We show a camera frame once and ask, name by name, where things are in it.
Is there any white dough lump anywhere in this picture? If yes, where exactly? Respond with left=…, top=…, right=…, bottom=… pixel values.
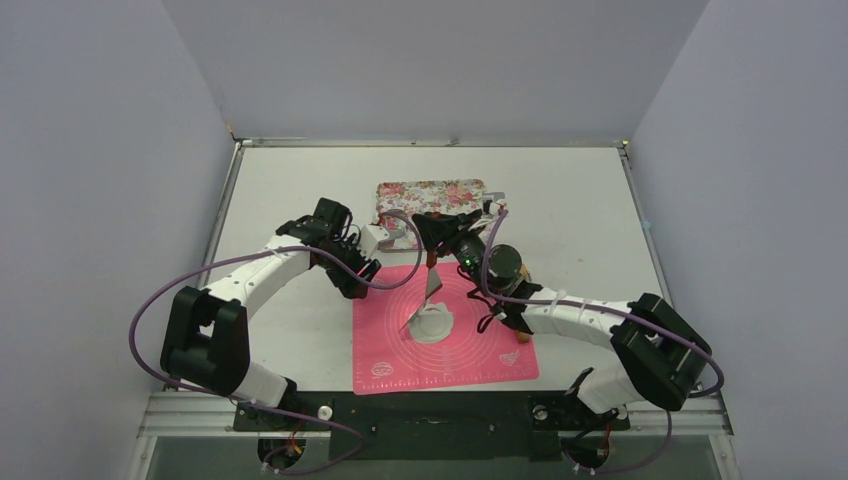
left=405, top=303, right=454, bottom=345

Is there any pink silicone baking mat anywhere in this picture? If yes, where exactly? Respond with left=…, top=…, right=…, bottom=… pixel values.
left=352, top=263, right=539, bottom=395

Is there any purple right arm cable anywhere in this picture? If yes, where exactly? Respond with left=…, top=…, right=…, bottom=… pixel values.
left=479, top=208, right=726, bottom=476

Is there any wooden rolling pin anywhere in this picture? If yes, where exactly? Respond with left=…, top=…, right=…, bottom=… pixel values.
left=516, top=263, right=533, bottom=344

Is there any floral rectangular tray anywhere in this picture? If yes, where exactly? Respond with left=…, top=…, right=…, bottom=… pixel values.
left=375, top=179, right=487, bottom=252

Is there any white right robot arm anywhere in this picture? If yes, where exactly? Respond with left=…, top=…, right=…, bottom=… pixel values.
left=412, top=209, right=724, bottom=427

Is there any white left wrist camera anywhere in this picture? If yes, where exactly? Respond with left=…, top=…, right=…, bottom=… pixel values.
left=357, top=224, right=391, bottom=259

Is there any round metal dough cutter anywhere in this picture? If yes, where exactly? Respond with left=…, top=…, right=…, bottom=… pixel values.
left=378, top=209, right=409, bottom=239

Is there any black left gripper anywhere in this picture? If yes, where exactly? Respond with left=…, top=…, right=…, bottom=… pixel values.
left=318, top=236, right=380, bottom=299

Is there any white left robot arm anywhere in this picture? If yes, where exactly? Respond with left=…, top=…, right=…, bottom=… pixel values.
left=160, top=198, right=390, bottom=430

